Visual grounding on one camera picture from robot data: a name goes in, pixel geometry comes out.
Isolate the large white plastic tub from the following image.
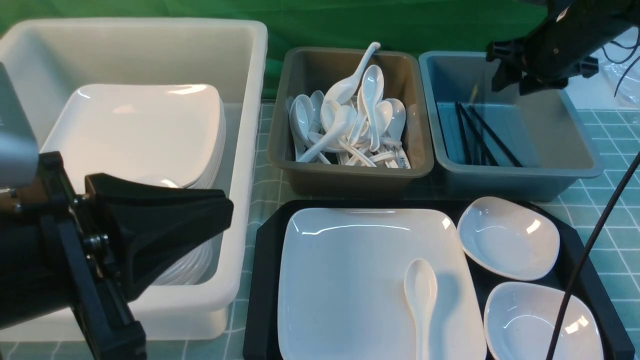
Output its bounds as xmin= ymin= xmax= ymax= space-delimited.
xmin=0 ymin=17 xmax=268 ymax=341

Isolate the white bowl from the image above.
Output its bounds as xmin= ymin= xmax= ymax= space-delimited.
xmin=483 ymin=281 xmax=605 ymax=360
xmin=457 ymin=196 xmax=560 ymax=281

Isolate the pile of white soup spoons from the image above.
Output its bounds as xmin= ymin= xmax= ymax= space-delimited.
xmin=285 ymin=41 xmax=411 ymax=169

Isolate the stack of white bowls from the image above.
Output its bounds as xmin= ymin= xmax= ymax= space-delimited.
xmin=134 ymin=175 xmax=214 ymax=286

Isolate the black chopstick in bin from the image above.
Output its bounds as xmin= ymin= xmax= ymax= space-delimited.
xmin=454 ymin=102 xmax=473 ymax=166
xmin=455 ymin=102 xmax=499 ymax=167
xmin=468 ymin=105 xmax=523 ymax=167

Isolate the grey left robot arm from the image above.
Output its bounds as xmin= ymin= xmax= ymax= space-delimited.
xmin=0 ymin=67 xmax=234 ymax=360

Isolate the green cloth backdrop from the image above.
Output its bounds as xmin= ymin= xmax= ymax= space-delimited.
xmin=0 ymin=0 xmax=547 ymax=99

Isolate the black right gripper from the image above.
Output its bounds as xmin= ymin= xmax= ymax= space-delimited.
xmin=486 ymin=0 xmax=640 ymax=96

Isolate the white ceramic soup spoon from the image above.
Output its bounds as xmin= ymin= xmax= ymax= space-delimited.
xmin=403 ymin=258 xmax=438 ymax=360

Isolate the stack of white square plates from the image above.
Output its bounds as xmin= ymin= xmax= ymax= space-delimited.
xmin=40 ymin=83 xmax=227 ymax=194

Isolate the teal checkered table mat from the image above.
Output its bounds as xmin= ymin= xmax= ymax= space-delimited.
xmin=0 ymin=102 xmax=640 ymax=360

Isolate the blue grey plastic bin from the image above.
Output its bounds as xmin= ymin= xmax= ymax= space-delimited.
xmin=418 ymin=51 xmax=604 ymax=202

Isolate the clear plastic bag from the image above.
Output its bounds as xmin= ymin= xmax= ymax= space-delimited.
xmin=599 ymin=56 xmax=640 ymax=108

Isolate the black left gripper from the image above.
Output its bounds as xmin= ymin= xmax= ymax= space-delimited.
xmin=0 ymin=152 xmax=234 ymax=360

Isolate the olive green plastic bin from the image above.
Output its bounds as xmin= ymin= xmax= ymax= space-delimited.
xmin=267 ymin=47 xmax=435 ymax=198

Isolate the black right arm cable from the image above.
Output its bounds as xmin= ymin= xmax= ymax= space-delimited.
xmin=544 ymin=30 xmax=640 ymax=360

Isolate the white square rice plate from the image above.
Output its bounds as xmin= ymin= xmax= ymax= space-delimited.
xmin=277 ymin=208 xmax=487 ymax=360

